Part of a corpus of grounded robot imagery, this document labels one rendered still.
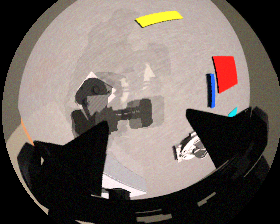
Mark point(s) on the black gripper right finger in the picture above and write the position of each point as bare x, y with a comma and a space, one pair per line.
217, 133

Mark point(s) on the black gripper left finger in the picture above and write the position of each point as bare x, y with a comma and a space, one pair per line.
83, 157

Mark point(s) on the yellow flat bar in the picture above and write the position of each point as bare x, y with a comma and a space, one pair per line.
158, 17

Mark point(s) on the cyan flat square plate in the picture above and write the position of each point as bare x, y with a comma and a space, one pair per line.
232, 113

